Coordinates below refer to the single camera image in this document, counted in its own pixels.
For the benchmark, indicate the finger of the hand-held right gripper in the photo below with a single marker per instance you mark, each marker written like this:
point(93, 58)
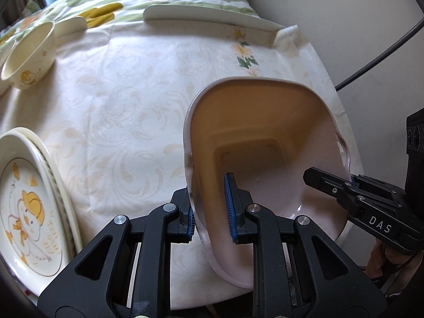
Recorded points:
point(381, 220)
point(381, 192)

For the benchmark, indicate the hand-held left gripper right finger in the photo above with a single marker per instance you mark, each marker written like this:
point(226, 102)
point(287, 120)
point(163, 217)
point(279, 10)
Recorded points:
point(230, 205)

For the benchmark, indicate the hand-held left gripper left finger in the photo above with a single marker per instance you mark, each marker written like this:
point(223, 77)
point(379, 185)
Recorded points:
point(190, 225)

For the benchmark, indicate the pink square bowl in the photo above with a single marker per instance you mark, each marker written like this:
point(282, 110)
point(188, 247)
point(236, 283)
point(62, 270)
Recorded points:
point(258, 122)

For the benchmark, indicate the yellow bear print plate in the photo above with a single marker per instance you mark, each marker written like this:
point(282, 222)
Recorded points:
point(77, 233)

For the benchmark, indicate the white duck print plate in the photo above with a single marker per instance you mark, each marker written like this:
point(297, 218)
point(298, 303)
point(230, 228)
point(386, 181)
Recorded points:
point(29, 205)

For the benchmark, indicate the person's right hand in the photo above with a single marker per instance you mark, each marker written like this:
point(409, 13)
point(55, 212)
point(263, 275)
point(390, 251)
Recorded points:
point(377, 258)

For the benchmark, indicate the white patterned tablecloth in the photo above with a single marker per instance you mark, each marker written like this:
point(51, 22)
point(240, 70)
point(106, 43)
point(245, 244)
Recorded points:
point(132, 106)

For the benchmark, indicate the long white tray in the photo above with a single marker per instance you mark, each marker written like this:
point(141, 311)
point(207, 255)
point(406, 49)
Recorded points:
point(205, 15)

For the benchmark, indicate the cream bowl with duck print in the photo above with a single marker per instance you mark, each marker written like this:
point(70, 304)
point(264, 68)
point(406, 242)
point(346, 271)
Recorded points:
point(28, 63)

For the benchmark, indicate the short white tray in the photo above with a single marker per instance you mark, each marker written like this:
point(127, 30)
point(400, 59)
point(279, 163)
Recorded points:
point(70, 26)

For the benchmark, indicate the floral striped blanket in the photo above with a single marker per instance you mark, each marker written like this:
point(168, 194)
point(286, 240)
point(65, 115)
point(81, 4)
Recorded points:
point(99, 3)

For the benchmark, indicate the green patterned pillow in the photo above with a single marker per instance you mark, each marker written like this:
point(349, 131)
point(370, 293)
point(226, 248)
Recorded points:
point(32, 6)

